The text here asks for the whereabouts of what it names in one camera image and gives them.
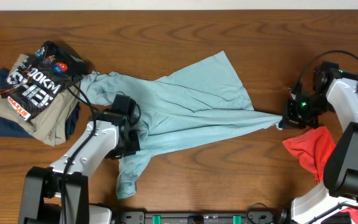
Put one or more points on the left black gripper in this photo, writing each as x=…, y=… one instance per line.
x=135, y=147

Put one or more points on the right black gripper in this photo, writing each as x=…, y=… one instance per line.
x=289, y=117

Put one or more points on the light blue t-shirt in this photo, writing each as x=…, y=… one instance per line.
x=199, y=104

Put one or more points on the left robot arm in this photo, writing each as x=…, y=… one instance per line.
x=60, y=192

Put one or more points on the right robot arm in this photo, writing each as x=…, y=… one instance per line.
x=334, y=90

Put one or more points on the red t-shirt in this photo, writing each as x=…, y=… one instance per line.
x=313, y=149

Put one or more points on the black printed folded shirt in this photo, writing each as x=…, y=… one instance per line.
x=37, y=81

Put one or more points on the navy blue folded garment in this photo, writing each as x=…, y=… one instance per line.
x=12, y=129

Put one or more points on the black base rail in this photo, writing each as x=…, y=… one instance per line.
x=197, y=217

